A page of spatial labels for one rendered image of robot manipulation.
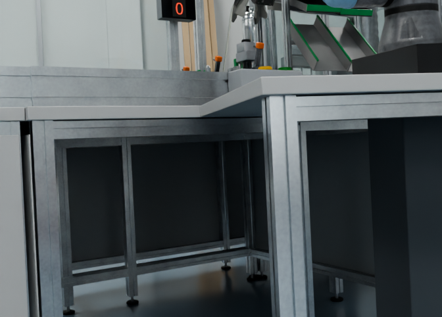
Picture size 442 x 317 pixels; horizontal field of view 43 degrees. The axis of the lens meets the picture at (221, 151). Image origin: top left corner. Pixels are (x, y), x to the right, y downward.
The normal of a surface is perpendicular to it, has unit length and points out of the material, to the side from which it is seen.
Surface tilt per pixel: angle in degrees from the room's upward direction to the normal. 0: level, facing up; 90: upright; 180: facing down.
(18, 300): 90
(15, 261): 90
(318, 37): 45
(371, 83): 90
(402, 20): 76
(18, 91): 90
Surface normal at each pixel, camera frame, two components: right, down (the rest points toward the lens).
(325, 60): 0.22, -0.72
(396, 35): -0.68, -0.22
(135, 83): 0.51, -0.02
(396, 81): 0.22, 0.00
